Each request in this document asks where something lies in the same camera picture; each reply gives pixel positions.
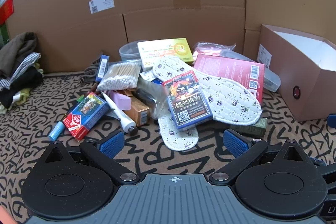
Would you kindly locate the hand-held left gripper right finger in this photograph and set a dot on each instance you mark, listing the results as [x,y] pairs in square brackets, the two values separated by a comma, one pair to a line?
[233,144]

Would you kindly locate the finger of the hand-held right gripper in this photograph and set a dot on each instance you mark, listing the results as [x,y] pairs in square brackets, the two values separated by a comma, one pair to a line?
[329,172]
[332,121]

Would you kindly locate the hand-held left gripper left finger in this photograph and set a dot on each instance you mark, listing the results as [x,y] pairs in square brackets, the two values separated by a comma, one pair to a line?
[113,144]

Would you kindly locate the floral fabric insole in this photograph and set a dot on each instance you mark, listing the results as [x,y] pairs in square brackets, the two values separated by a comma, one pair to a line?
[178,137]
[231,98]

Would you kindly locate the dark blue flame card box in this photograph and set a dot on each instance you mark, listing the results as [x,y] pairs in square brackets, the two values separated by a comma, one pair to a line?
[189,106]

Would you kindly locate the pinkish brown cardboard box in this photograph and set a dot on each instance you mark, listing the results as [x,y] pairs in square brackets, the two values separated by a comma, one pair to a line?
[296,69]

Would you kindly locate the person's left forearm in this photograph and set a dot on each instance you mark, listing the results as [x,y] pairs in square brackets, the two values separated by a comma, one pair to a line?
[5,216]

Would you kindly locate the clear round plastic container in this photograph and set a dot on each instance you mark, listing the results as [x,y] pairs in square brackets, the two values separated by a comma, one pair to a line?
[128,52]

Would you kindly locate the dark green box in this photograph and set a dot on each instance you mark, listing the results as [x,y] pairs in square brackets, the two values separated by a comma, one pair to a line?
[252,126]

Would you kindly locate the white ointment tube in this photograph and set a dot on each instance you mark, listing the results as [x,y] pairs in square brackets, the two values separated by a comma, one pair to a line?
[119,113]

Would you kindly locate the blue and red card box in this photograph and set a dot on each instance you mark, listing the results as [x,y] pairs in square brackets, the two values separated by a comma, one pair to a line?
[86,112]

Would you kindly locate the orange box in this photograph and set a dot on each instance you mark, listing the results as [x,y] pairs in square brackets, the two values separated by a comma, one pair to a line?
[140,111]

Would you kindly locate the pink ribbon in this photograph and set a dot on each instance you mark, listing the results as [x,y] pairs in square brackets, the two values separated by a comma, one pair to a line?
[120,100]

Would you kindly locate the light blue tube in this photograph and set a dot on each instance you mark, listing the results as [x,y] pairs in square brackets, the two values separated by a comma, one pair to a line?
[56,130]

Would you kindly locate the letter-patterned mat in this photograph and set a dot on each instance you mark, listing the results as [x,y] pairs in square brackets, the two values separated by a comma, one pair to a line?
[170,161]

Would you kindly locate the clear bag with dark item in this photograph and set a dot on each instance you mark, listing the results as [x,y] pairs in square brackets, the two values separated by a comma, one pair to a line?
[152,98]

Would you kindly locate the bag of cotton swabs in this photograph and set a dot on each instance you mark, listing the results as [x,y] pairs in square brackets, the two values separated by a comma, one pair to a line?
[119,75]

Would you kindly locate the clear plastic case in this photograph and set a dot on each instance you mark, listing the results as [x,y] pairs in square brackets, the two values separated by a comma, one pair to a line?
[270,79]

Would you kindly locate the blue medicine box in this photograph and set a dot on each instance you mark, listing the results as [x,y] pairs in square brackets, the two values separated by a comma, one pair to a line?
[157,81]

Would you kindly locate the small blue barcode box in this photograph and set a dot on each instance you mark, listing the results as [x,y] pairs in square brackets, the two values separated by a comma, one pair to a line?
[103,67]

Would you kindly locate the pink plastic bag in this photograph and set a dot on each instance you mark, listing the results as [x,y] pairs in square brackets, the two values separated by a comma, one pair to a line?
[210,48]

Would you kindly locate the yellow-green cloth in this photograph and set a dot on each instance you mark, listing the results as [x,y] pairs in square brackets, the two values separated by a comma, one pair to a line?
[22,95]

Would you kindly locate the yellow medicine box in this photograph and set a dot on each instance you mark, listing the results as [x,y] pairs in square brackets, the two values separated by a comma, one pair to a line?
[165,52]

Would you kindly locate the black cloth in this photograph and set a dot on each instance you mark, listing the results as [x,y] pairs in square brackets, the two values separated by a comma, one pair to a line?
[26,81]

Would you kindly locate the striped cloth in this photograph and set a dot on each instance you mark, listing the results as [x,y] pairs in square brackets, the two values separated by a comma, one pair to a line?
[25,65]

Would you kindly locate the brown cloth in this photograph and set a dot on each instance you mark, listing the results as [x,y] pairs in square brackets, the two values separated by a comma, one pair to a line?
[18,45]

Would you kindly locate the white shipping label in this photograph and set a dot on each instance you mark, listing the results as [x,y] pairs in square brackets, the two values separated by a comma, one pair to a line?
[101,3]

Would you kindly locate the green package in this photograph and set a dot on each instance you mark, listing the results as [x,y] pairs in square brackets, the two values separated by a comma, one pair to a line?
[3,33]

